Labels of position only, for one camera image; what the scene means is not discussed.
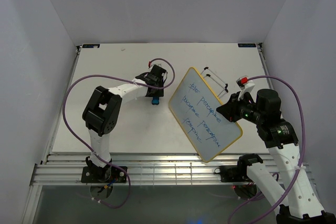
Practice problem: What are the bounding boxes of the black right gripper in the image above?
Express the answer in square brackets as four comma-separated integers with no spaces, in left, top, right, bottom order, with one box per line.
[216,91,264,125]

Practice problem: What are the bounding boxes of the blue whiteboard eraser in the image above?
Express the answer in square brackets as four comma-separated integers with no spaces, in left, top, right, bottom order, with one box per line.
[152,97,160,105]

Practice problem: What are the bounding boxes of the yellow framed whiteboard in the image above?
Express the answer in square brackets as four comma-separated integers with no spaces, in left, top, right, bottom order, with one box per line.
[169,67,243,163]

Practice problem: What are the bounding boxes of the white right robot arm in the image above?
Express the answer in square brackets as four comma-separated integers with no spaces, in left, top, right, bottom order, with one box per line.
[216,89,335,223]

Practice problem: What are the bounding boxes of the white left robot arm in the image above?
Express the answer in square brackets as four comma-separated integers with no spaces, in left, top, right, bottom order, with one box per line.
[82,65,167,182]

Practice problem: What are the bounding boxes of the black right corner label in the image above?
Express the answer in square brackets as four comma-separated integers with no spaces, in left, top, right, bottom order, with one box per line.
[237,43,257,48]

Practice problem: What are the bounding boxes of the black corner label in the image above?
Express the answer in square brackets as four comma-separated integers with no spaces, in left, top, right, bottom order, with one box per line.
[82,44,100,49]
[237,43,257,48]

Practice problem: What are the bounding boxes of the black left corner label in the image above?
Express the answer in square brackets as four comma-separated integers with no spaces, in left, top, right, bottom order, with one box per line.
[82,44,100,49]

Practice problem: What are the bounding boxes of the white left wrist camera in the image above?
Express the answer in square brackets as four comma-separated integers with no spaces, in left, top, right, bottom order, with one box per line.
[148,61,162,71]

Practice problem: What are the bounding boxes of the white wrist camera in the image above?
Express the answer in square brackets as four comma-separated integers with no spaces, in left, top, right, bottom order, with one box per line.
[236,76,255,101]
[148,61,162,71]

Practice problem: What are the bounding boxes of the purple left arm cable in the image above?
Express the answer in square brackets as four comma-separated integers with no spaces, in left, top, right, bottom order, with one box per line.
[62,58,176,209]

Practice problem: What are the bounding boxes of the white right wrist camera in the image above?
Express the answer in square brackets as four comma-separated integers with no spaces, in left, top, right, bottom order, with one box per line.
[236,76,255,101]

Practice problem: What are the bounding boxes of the black wire easel stand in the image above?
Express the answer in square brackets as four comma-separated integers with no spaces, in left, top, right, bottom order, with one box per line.
[201,67,228,99]

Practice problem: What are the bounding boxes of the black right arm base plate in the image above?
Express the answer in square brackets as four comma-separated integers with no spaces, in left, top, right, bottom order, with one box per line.
[214,165,252,183]

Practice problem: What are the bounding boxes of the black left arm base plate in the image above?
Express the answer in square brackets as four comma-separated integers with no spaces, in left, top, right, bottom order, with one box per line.
[80,166,128,184]

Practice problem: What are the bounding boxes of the aluminium table frame rail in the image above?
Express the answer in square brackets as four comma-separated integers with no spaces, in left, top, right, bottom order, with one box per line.
[30,153,314,187]

